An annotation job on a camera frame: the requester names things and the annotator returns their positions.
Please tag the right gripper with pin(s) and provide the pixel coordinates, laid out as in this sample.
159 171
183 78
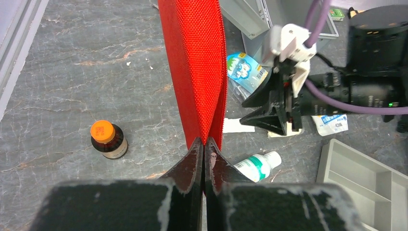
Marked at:
273 117

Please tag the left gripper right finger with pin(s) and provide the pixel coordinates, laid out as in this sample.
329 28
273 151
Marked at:
235 203

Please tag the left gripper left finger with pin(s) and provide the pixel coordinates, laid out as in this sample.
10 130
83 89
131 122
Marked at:
172 202

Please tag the red first aid pouch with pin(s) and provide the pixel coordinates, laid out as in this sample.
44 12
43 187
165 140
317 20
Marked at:
197 55

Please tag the grey metal case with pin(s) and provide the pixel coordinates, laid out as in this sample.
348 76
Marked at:
254 18

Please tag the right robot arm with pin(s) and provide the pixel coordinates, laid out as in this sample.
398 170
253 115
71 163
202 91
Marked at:
376 66

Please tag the white wrapped plaster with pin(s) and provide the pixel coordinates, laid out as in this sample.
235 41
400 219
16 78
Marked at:
234 126

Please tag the blue cotton ball bag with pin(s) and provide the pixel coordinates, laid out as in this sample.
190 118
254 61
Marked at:
245 74

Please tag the white green-label bottle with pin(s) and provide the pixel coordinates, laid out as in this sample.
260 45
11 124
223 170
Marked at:
259 166

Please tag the white gauze packet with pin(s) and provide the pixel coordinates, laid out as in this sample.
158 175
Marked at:
328 125

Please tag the brown glass bottle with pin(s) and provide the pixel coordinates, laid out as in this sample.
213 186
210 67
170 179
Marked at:
108 139

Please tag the small green packet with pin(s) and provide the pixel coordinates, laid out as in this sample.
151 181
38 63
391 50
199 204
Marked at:
336 14

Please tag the grey divider tray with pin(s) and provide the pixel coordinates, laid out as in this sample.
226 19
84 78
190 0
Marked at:
379 192

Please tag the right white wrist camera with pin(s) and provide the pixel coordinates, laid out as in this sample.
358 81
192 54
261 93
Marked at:
287 42

